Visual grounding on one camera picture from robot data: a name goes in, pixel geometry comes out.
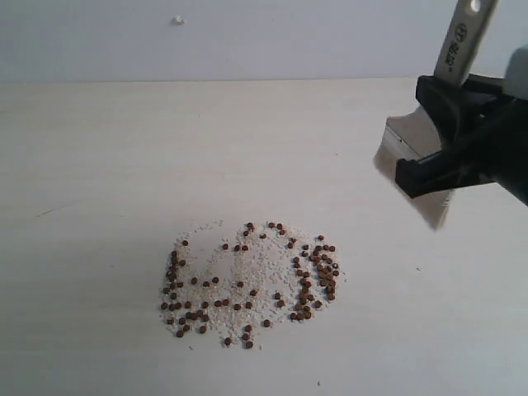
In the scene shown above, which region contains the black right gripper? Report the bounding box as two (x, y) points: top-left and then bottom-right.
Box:
(394, 73), (527, 204)

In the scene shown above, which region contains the white wooden paint brush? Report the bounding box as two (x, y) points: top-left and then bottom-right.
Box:
(373, 1), (497, 230)

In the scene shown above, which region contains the pile of beans and rice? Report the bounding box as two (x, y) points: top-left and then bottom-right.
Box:
(158, 220), (347, 350)

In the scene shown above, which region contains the small white wall fixture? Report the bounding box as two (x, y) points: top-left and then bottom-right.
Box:
(172, 16), (186, 26)

